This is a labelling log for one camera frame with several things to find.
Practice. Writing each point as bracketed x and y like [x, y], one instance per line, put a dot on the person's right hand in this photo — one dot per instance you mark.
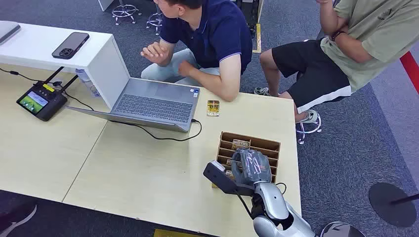
[157, 53]

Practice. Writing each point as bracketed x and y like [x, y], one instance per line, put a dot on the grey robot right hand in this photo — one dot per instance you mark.
[253, 166]

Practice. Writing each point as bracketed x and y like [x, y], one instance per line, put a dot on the person's left hand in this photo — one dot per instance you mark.
[186, 69]

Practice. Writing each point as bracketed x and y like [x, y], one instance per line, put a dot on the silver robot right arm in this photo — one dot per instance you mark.
[275, 209]

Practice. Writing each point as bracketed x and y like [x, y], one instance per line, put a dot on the wooden card holder box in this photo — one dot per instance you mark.
[262, 145]

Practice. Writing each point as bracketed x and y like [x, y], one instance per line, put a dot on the brown hotel card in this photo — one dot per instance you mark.
[240, 144]

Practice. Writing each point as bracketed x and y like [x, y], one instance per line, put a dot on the person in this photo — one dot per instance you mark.
[216, 36]
[343, 49]

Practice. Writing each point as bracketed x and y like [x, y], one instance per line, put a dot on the yellow printed card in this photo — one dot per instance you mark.
[213, 108]

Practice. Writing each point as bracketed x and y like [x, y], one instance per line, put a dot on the chrome stool base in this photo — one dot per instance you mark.
[309, 129]
[125, 13]
[155, 22]

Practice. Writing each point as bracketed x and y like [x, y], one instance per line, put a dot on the grey open laptop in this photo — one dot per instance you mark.
[154, 106]

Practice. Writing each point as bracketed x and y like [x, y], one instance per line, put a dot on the white desk riser shelf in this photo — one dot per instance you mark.
[98, 62]

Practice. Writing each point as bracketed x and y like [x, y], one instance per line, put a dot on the clear plastic water bottle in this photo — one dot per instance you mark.
[87, 81]

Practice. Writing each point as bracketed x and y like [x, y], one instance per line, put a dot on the yellow floor tape strip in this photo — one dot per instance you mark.
[258, 37]

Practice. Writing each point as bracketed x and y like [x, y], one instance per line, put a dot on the black cabinet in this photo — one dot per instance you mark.
[250, 14]

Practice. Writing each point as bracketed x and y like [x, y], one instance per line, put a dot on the black smartphone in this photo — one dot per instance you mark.
[70, 45]

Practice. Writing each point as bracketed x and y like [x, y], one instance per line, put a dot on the round grey metal base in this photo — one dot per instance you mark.
[342, 230]

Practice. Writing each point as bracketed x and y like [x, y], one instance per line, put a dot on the black remote controller with screen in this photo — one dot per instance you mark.
[41, 103]

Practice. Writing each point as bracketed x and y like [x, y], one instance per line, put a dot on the black stanchion base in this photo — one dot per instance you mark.
[391, 204]

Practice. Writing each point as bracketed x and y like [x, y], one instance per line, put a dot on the red barrier belt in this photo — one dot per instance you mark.
[410, 70]

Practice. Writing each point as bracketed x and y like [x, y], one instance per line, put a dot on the dark shoe with white sole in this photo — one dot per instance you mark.
[14, 220]

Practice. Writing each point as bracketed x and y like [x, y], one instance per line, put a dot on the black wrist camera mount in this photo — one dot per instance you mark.
[222, 180]

